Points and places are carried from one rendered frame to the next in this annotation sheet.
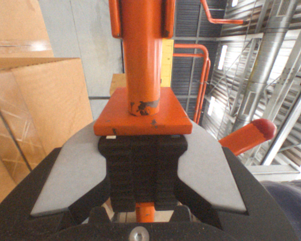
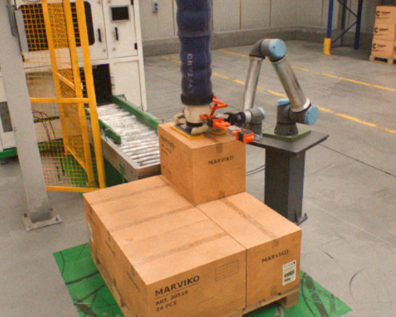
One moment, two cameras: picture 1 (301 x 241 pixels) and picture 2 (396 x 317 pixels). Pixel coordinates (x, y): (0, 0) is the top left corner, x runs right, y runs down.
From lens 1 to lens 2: 2.89 m
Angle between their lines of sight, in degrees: 89
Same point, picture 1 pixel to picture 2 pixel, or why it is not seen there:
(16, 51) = (146, 217)
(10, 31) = (149, 223)
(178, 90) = not seen: outside the picture
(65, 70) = (201, 145)
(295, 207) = (202, 80)
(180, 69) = not seen: outside the picture
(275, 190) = (197, 80)
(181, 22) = not seen: outside the picture
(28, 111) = (212, 141)
